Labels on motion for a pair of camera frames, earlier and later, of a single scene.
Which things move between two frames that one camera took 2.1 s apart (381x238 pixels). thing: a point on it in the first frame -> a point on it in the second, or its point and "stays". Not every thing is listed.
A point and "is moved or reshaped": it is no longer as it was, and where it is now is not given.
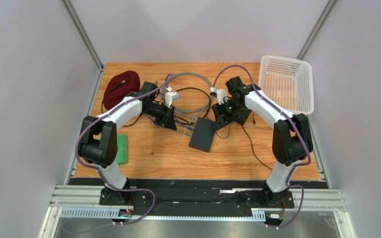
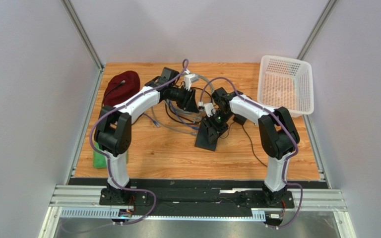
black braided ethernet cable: [122, 82] stays
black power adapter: [242, 115] stays
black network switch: [203, 134] is moved or reshaped
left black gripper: [167, 120] -> [192, 105]
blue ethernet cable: [153, 120] stays
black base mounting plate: [196, 197] stays
